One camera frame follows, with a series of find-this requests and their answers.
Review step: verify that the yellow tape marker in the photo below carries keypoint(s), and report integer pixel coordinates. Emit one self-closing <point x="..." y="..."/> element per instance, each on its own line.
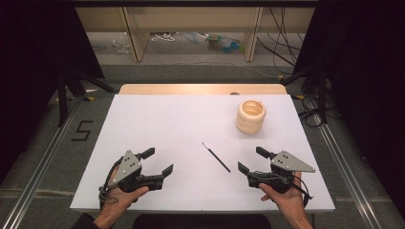
<point x="299" y="97"/>
<point x="90" y="99"/>

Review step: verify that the light wooden shelf frame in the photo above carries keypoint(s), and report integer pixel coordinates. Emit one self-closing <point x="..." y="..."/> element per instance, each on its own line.
<point x="197" y="19"/>

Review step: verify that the ribbed wooden cup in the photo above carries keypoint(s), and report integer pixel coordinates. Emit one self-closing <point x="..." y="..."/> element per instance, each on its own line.
<point x="250" y="119"/>

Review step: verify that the colourful plastic clutter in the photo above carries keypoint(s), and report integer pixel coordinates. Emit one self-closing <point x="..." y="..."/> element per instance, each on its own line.
<point x="224" y="44"/>

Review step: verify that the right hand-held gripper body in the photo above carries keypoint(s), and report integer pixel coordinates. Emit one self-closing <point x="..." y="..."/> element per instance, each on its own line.
<point x="285" y="162"/>

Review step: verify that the black curtain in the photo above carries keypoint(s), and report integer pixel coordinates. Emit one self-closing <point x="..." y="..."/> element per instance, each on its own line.
<point x="366" y="79"/>
<point x="35" y="63"/>

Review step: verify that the black tripod stand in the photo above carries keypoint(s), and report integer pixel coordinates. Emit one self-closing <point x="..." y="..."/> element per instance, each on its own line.
<point x="313" y="82"/>
<point x="68" y="89"/>

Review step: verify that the person's left hand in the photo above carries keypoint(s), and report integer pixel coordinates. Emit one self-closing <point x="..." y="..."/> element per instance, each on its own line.
<point x="122" y="198"/>

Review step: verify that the aluminium floor rail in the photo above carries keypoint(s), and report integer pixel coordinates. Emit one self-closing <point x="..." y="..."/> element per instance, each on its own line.
<point x="41" y="165"/>
<point x="347" y="171"/>

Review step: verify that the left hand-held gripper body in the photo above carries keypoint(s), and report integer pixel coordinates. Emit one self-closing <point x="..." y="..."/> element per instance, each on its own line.
<point x="125" y="168"/>

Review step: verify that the thin black stick tool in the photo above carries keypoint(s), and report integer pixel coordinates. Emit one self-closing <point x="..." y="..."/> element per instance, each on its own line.
<point x="216" y="157"/>

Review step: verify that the person's right hand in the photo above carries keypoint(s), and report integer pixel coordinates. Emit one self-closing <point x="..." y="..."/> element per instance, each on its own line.
<point x="288" y="198"/>

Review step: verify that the clear plastic bag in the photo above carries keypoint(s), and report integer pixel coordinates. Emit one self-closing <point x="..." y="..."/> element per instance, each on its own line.
<point x="122" y="43"/>

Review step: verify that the white table mat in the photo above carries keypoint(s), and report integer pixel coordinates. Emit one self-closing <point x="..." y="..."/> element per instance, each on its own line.
<point x="191" y="127"/>

